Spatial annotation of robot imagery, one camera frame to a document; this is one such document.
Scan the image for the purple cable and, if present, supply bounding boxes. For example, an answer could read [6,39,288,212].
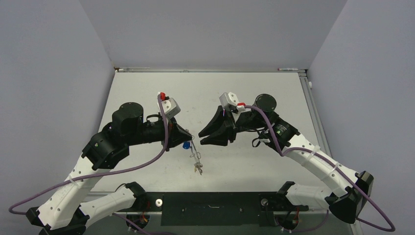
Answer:
[243,104,396,233]
[8,94,171,216]

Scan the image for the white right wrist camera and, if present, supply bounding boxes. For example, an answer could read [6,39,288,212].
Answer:
[219,92,246,114]

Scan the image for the aluminium back rail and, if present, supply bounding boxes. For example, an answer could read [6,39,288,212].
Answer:
[115,68,307,73]

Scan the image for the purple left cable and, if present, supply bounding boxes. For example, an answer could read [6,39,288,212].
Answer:
[8,94,171,216]

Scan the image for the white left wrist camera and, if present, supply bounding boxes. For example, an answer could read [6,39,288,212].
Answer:
[158,92,181,119]

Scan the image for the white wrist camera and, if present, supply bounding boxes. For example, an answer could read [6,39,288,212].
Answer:
[219,92,246,114]
[158,92,181,119]

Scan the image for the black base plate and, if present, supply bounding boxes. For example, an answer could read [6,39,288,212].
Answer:
[126,192,309,227]

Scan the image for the aluminium right side rail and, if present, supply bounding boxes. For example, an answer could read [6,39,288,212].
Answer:
[298,70,332,157]

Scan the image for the pink white marker pen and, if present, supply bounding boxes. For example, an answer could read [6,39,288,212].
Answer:
[277,68,300,71]

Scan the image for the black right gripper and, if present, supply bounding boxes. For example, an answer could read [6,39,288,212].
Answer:
[199,106,267,144]

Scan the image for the aluminium rail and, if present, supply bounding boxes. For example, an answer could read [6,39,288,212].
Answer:
[298,70,332,157]
[115,68,307,73]

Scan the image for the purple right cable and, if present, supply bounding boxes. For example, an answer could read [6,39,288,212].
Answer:
[243,104,396,233]

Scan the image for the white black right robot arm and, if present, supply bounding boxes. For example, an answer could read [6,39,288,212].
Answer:
[198,93,374,224]

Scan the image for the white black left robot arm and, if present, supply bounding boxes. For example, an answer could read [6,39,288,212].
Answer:
[25,98,192,235]

